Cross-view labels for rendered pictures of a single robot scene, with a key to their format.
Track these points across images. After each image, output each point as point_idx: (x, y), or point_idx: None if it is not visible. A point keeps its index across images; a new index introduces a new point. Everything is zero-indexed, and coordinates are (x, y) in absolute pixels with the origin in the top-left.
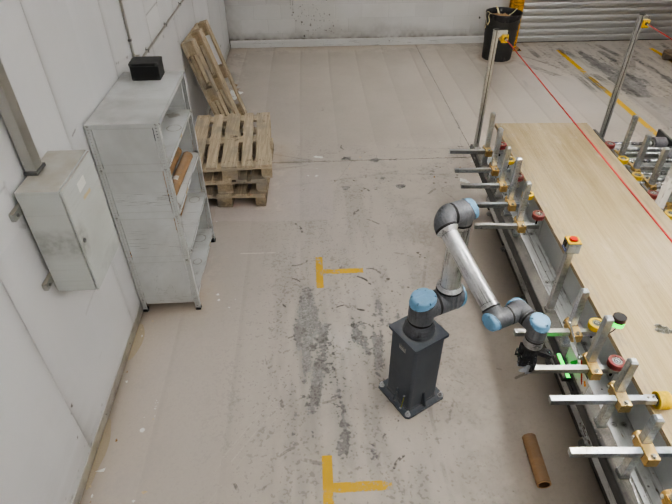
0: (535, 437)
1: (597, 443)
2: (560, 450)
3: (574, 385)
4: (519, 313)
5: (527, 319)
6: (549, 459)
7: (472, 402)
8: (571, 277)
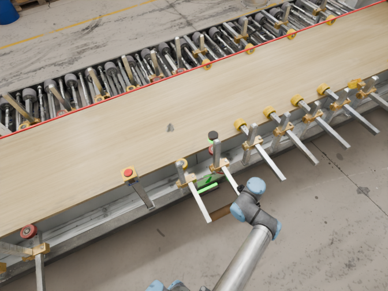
0: (211, 213)
1: (257, 163)
2: (208, 200)
3: (221, 179)
4: (254, 204)
5: (257, 196)
6: (217, 205)
7: (197, 261)
8: (109, 193)
